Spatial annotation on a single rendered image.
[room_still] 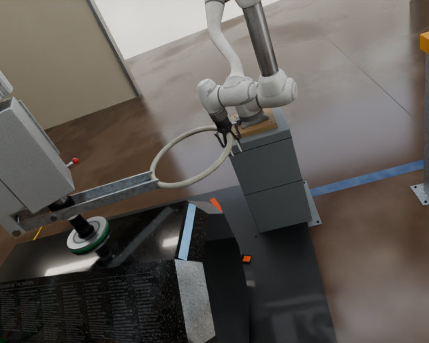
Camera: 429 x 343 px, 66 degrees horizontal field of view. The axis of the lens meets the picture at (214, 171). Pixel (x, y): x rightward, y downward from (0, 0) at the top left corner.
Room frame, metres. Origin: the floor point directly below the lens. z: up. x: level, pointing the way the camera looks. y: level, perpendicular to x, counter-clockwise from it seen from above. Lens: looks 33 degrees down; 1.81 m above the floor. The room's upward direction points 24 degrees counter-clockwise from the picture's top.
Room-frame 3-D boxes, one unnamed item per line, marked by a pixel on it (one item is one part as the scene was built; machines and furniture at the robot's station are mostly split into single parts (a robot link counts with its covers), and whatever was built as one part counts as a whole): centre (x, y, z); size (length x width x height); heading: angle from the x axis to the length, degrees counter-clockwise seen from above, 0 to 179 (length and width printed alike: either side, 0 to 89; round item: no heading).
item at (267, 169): (1.88, -0.36, 0.40); 0.50 x 0.50 x 0.80; 76
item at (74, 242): (1.37, 0.71, 0.89); 0.21 x 0.21 x 0.01
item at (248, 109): (1.88, -0.37, 1.00); 0.18 x 0.16 x 0.22; 52
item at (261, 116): (1.88, -0.34, 0.86); 0.22 x 0.18 x 0.06; 87
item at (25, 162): (1.34, 0.79, 1.37); 0.36 x 0.22 x 0.45; 105
